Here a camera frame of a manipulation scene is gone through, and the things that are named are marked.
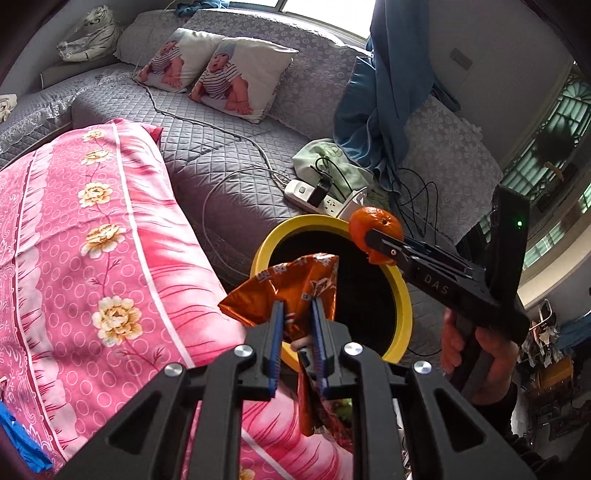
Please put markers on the light green cloth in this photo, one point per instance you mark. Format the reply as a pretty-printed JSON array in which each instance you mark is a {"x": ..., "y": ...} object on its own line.
[{"x": 318, "y": 152}]

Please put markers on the glass door with green frame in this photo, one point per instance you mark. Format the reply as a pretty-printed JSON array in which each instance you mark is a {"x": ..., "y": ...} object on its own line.
[{"x": 554, "y": 152}]

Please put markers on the yellow bin with black liner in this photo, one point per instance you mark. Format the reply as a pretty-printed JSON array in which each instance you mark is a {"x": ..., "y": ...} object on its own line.
[{"x": 401, "y": 304}]

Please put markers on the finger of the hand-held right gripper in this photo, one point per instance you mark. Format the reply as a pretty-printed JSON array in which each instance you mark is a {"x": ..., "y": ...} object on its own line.
[{"x": 383, "y": 238}]

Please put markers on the black charger plug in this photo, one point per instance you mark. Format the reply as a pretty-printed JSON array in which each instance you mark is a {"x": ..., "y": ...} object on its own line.
[{"x": 320, "y": 194}]

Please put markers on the large window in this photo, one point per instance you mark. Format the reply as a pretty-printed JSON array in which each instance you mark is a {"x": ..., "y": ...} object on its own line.
[{"x": 323, "y": 14}]

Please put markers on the long blue curtain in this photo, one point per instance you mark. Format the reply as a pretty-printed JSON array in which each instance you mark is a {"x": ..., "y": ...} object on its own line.
[{"x": 388, "y": 115}]

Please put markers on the short blue curtain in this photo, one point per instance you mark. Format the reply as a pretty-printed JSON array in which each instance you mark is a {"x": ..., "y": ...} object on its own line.
[{"x": 203, "y": 7}]

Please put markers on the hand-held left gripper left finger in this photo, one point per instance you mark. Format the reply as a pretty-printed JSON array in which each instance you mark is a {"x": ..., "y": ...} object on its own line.
[{"x": 275, "y": 344}]

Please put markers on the person's right forearm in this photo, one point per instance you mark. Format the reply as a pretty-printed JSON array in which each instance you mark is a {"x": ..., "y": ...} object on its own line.
[{"x": 517, "y": 429}]

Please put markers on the white tiger plush toy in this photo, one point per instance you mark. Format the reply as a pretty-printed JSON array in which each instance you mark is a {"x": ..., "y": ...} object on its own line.
[{"x": 90, "y": 37}]

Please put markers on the crumpled beige cloth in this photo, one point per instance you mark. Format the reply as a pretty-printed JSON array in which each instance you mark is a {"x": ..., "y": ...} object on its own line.
[{"x": 7, "y": 108}]

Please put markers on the wall switch plate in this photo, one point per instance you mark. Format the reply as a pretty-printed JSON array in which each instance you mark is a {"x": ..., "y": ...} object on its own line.
[{"x": 461, "y": 59}]

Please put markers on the orange foil snack wrapper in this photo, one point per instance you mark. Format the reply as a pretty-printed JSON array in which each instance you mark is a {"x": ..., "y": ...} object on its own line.
[{"x": 295, "y": 281}]

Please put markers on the mandarin orange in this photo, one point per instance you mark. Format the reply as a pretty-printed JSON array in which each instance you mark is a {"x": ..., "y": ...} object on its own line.
[{"x": 369, "y": 219}]

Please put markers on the pink floral blanket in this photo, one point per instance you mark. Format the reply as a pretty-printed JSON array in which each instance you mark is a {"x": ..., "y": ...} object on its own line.
[{"x": 92, "y": 277}]

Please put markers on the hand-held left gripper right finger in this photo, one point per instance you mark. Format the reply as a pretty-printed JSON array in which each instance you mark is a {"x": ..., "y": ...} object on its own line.
[{"x": 318, "y": 344}]

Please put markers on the white power strip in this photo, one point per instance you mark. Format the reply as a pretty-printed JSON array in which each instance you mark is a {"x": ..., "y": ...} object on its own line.
[{"x": 295, "y": 189}]

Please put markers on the person's right hand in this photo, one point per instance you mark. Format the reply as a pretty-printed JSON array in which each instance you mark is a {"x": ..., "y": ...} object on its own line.
[{"x": 501, "y": 364}]

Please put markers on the blue plastic bag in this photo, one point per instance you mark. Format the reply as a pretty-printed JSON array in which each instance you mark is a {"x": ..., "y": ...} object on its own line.
[{"x": 18, "y": 438}]

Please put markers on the baby print pillow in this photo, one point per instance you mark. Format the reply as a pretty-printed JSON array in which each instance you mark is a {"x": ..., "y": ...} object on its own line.
[
  {"x": 184, "y": 60},
  {"x": 240, "y": 78}
]

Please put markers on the grey quilted corner sofa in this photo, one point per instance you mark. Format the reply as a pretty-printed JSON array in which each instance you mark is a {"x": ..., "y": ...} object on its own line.
[{"x": 207, "y": 152}]

